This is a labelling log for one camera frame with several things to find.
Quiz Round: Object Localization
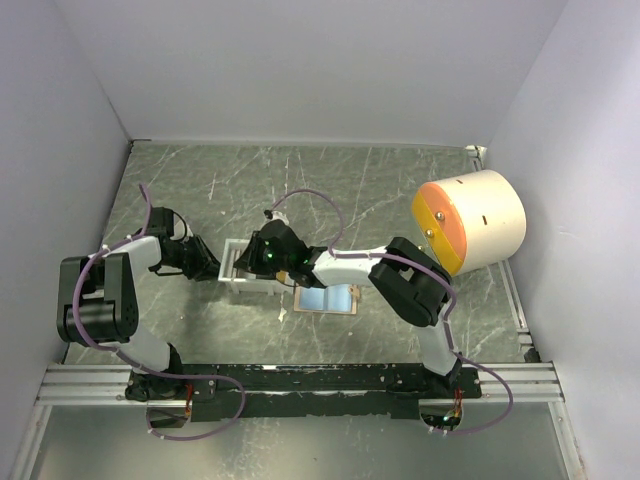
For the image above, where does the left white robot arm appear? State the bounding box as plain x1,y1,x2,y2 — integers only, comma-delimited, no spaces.
56,207,220,402

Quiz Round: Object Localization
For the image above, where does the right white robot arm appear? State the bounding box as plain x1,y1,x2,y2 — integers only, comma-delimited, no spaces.
234,220,462,398

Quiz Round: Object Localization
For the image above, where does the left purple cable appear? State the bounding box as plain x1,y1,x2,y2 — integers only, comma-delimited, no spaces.
72,182,246,441

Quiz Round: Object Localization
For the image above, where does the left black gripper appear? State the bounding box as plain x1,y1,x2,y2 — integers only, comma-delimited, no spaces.
163,234,229,283

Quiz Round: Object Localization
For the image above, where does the large cream cylinder drum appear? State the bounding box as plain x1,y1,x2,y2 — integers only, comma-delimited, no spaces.
411,170,526,276

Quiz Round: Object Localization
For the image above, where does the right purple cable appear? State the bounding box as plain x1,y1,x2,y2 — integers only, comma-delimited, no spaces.
264,189,515,436

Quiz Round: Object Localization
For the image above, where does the white card tray box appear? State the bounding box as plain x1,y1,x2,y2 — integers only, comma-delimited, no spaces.
217,238,287,296

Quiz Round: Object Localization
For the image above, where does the purple cable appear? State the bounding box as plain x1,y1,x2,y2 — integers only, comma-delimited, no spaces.
72,182,246,441
264,189,515,436

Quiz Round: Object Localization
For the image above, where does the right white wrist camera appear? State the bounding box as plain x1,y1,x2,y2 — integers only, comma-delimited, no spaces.
263,209,289,225

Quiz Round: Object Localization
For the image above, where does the beige card holder wallet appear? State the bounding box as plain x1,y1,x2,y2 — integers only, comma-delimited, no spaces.
294,284,361,315

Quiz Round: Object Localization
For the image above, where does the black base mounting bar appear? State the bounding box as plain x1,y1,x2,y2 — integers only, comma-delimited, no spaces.
146,363,481,422

